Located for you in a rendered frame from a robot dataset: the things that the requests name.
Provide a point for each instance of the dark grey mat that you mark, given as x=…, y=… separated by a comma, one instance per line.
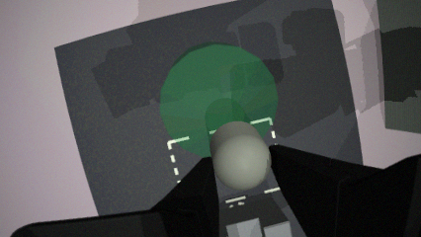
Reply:
x=112, y=87

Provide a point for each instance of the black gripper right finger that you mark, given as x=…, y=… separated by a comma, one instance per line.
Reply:
x=334, y=198

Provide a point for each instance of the green glass bottle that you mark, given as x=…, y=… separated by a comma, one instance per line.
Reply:
x=218, y=101

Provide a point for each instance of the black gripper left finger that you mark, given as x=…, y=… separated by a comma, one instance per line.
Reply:
x=191, y=209

